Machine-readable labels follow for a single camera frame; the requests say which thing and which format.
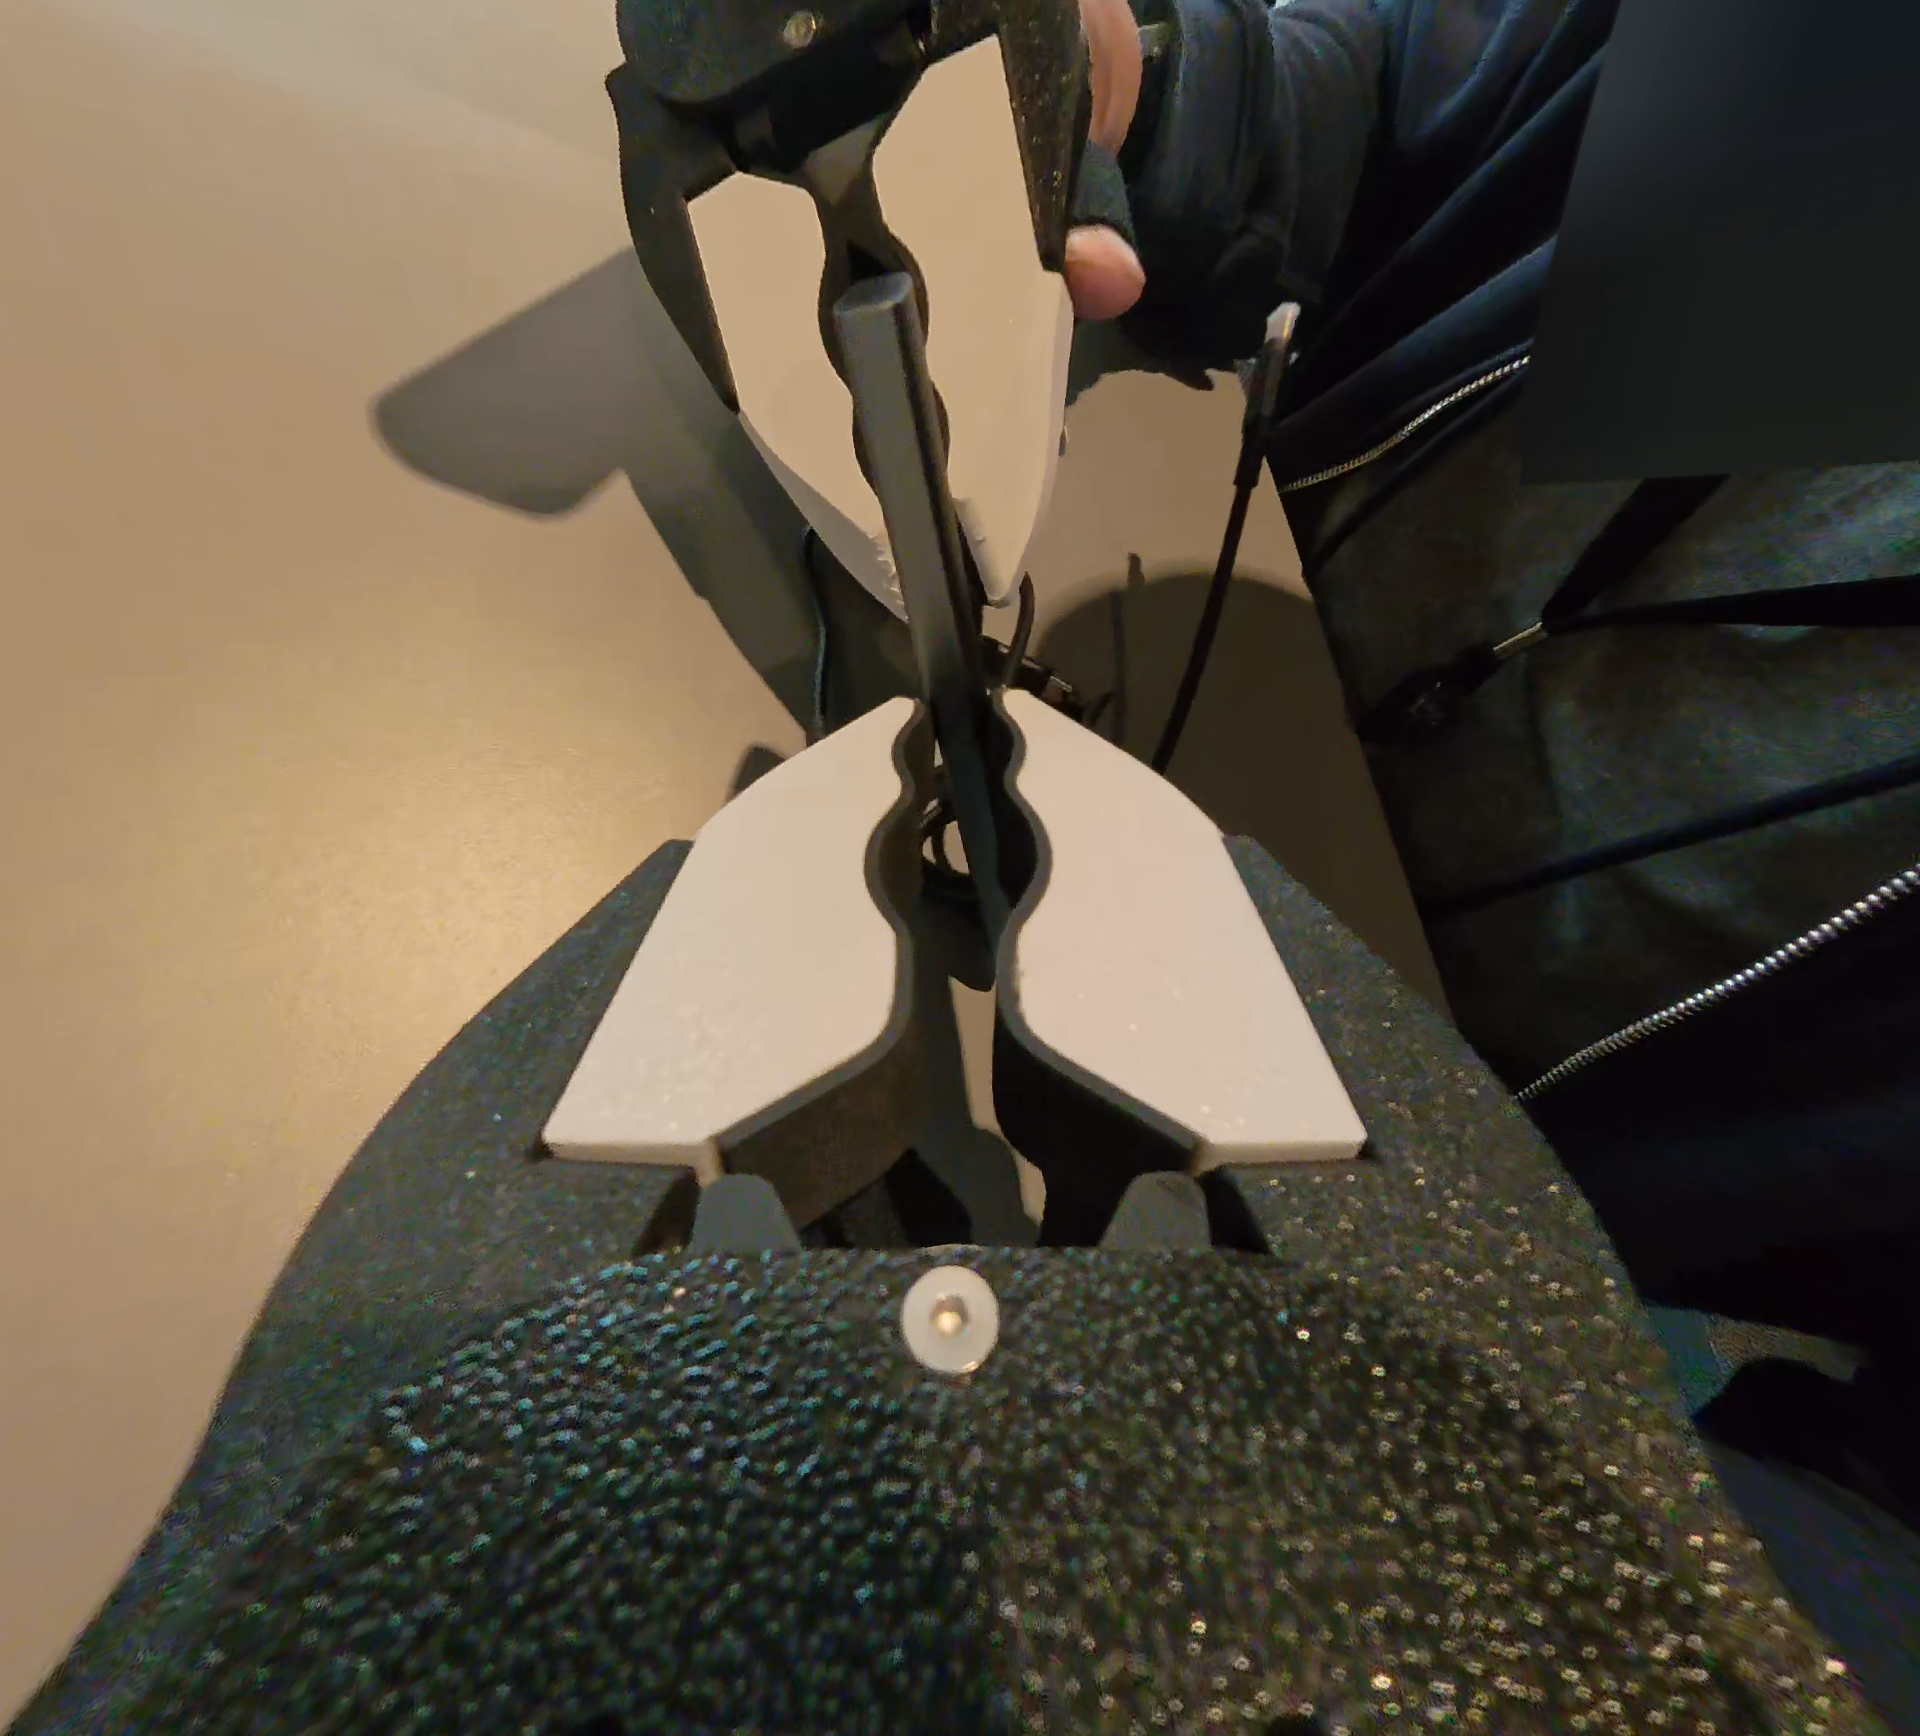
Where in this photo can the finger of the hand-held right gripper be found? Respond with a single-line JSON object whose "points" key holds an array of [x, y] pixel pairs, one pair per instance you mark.
{"points": [[1007, 327], [667, 236]]}

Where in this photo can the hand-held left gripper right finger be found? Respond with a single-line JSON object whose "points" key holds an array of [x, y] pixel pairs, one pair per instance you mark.
{"points": [[1156, 972]]}

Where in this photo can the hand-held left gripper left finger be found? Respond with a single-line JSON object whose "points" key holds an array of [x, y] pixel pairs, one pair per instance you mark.
{"points": [[750, 972]]}

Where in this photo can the person's torso in dark jacket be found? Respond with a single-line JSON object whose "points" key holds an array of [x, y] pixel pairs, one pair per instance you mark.
{"points": [[1681, 836]]}

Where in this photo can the person's right hand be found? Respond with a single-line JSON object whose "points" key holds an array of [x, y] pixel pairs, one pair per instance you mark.
{"points": [[1111, 116]]}

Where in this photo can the grey usb hub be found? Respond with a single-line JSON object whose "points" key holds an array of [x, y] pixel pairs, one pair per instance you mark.
{"points": [[917, 507]]}

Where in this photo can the person's right forearm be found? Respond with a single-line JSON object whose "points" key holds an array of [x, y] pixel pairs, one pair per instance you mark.
{"points": [[1321, 86]]}

